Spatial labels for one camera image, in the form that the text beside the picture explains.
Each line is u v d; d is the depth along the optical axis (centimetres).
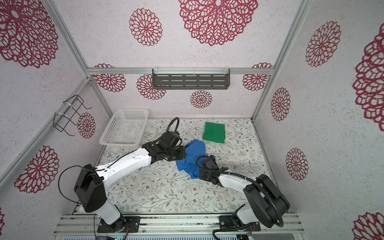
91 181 49
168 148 63
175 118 68
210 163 73
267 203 43
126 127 116
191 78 96
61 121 73
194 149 100
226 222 75
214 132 110
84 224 75
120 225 67
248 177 50
